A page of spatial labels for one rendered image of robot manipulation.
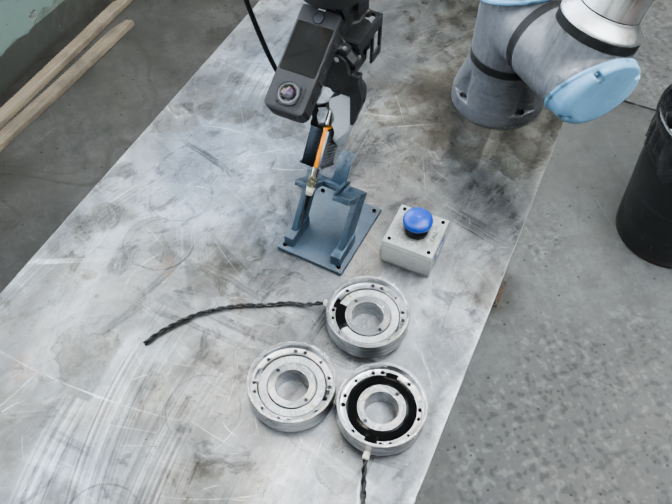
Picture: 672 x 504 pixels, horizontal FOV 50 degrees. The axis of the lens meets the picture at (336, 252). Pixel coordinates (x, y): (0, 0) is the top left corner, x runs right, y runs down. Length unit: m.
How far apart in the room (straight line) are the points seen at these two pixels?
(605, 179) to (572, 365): 0.66
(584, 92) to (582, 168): 1.34
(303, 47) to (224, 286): 0.37
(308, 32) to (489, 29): 0.42
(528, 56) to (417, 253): 0.31
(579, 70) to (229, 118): 0.54
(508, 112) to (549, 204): 1.04
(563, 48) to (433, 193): 0.27
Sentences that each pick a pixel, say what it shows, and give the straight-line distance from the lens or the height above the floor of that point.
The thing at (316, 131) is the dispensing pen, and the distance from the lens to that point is 0.84.
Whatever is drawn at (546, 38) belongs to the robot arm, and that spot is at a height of 1.01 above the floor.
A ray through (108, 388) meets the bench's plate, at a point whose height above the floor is 0.80.
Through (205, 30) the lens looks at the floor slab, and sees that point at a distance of 2.73.
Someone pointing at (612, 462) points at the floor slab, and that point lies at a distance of 1.82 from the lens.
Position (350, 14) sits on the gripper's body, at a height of 1.15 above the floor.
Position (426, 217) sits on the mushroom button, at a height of 0.87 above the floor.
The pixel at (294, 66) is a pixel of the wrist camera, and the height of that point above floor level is 1.14.
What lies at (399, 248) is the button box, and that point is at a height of 0.84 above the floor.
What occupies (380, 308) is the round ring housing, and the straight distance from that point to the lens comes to 0.91.
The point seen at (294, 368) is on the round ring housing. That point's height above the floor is 0.83.
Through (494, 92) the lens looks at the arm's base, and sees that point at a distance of 1.15.
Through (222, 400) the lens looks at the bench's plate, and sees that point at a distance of 0.89.
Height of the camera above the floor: 1.60
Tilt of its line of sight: 54 degrees down
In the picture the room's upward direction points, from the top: 1 degrees clockwise
